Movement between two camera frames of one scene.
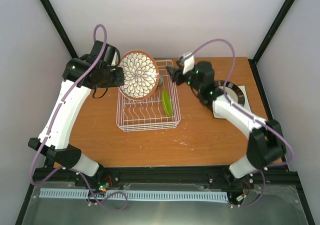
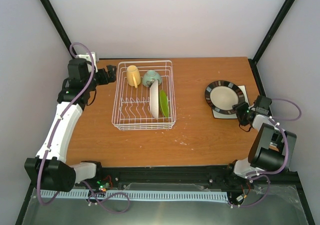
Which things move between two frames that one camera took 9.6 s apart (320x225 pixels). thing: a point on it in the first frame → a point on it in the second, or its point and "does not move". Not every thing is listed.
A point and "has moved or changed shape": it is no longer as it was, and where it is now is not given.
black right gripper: x=175 y=75 → x=239 y=108
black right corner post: x=287 y=4 does not move
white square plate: x=246 y=105 does not move
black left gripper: x=119 y=80 → x=111 y=75
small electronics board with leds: x=103 y=186 does not move
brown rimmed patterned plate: x=141 y=75 → x=154 y=99
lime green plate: x=167 y=102 has moved or changed shape
